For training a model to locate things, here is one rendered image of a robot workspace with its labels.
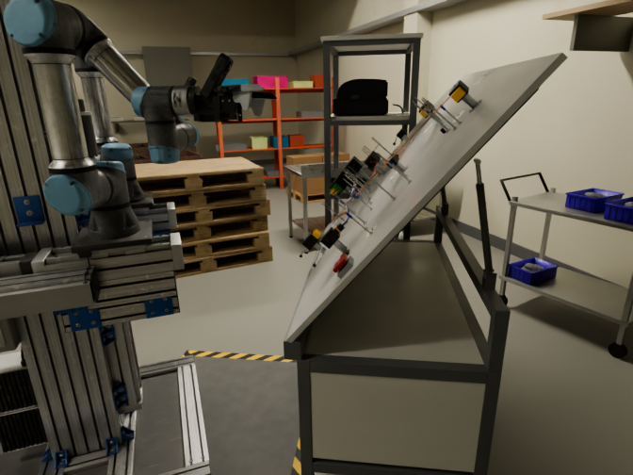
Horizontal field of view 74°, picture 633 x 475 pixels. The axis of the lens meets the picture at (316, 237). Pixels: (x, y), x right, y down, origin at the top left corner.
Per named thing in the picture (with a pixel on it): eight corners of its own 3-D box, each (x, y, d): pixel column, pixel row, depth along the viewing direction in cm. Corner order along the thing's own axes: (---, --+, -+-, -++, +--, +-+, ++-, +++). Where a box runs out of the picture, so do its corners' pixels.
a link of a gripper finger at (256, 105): (272, 117, 115) (240, 115, 110) (271, 94, 114) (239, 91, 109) (277, 116, 112) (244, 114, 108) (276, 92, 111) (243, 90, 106)
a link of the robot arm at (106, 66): (63, 32, 122) (186, 157, 130) (35, 26, 111) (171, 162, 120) (85, 1, 118) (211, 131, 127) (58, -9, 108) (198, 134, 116)
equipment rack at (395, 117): (324, 353, 269) (320, 36, 210) (333, 308, 326) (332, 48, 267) (404, 358, 262) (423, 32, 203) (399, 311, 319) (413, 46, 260)
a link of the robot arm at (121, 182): (137, 198, 137) (131, 155, 133) (115, 208, 124) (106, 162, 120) (103, 197, 138) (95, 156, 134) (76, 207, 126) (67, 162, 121)
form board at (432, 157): (329, 227, 237) (327, 225, 237) (462, 77, 204) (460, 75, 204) (290, 343, 127) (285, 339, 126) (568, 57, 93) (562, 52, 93)
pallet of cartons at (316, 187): (365, 197, 681) (365, 156, 660) (299, 204, 646) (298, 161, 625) (345, 188, 752) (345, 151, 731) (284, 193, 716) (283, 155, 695)
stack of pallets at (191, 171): (249, 236, 501) (243, 155, 471) (274, 261, 422) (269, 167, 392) (128, 253, 450) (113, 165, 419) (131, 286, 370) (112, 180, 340)
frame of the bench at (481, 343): (303, 547, 154) (297, 360, 128) (332, 357, 265) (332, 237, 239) (474, 566, 146) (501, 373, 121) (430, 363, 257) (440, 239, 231)
